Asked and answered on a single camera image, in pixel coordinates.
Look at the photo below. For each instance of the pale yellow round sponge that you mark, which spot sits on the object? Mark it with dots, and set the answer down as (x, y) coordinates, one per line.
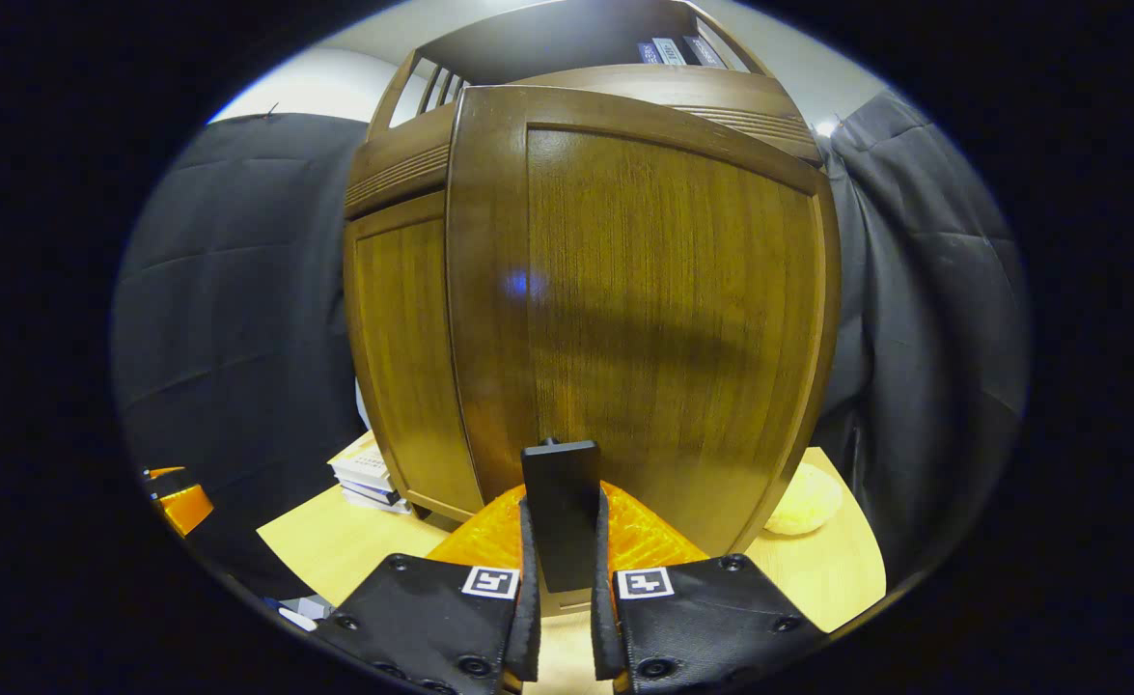
(803, 500)

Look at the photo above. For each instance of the thin white book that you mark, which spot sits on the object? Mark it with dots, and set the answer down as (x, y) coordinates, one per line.
(378, 502)

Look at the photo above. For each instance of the small white device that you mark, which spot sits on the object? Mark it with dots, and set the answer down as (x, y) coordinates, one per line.
(306, 610)

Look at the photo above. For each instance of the grey upright book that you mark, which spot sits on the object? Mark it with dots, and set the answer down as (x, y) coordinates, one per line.
(670, 51)

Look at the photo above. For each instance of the cream cover book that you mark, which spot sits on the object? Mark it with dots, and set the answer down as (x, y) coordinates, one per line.
(362, 458)

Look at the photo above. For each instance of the grey spine book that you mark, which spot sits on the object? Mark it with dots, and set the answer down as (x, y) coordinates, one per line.
(369, 488)

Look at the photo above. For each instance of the small ceiling light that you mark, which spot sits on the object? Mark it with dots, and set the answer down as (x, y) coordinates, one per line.
(826, 127)

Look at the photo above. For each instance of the wooden double-door shoe cabinet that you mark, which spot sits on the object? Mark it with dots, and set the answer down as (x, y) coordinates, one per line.
(402, 164)

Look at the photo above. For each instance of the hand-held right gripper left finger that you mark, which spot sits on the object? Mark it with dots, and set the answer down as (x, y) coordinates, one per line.
(431, 618)

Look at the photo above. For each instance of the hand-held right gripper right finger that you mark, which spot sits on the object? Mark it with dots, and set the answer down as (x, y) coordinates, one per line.
(702, 618)

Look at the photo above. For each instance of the wooden shoe cabinet door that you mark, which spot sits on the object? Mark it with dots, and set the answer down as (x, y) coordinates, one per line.
(663, 309)
(407, 347)

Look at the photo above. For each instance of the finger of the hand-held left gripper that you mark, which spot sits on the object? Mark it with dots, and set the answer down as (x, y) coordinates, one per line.
(188, 510)
(166, 472)

